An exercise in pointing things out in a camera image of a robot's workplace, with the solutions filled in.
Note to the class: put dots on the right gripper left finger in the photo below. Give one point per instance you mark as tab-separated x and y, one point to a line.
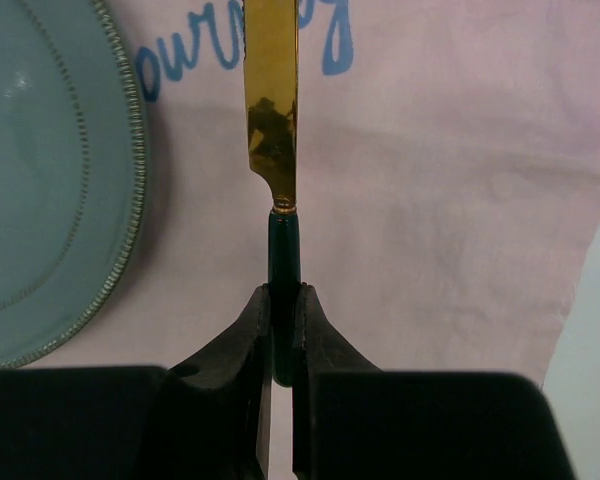
211	419

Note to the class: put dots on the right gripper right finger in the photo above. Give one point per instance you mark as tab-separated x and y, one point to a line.
317	347

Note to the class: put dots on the pink cloth placemat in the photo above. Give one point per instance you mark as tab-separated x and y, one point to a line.
448	180

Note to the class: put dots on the teal ceramic plate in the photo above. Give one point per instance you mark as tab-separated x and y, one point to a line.
73	170

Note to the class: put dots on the gold knife black handle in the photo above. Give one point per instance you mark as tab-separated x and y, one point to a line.
271	95

